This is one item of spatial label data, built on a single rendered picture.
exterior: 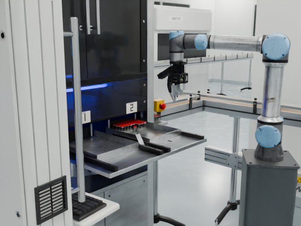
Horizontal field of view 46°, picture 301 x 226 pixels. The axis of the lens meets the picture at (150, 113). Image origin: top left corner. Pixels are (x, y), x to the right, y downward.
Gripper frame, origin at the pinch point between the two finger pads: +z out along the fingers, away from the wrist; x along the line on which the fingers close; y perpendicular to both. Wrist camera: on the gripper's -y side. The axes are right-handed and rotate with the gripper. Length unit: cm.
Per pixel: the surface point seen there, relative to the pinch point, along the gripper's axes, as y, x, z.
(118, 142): -13.2, -28.9, 20.5
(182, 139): 6.7, -0.6, 21.4
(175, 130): -2.1, 5.0, 19.1
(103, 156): 1, -51, 19
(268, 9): -13, 144, -53
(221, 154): -19, 84, 57
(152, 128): -20.2, 5.2, 20.7
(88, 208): 23, -78, 26
